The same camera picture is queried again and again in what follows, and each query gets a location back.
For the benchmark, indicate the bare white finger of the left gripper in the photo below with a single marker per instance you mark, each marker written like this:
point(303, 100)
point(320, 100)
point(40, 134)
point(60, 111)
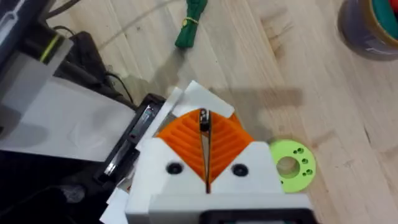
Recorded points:
point(205, 98)

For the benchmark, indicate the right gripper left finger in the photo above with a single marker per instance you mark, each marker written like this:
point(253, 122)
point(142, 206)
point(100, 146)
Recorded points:
point(183, 140)

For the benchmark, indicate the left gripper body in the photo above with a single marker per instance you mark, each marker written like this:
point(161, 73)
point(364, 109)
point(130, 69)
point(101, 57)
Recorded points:
point(161, 118)

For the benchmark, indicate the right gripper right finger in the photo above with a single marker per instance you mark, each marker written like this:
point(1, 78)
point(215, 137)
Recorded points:
point(230, 143)

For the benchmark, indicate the black left wrist plate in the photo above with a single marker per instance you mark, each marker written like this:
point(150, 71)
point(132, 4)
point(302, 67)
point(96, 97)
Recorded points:
point(136, 130)

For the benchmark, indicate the green disc with holes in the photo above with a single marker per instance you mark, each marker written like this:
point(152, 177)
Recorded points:
point(303, 169)

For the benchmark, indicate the tub with toys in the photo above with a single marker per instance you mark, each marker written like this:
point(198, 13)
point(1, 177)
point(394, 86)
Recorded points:
point(367, 28)

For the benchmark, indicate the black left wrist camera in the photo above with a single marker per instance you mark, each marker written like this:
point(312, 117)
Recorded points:
point(84, 59)

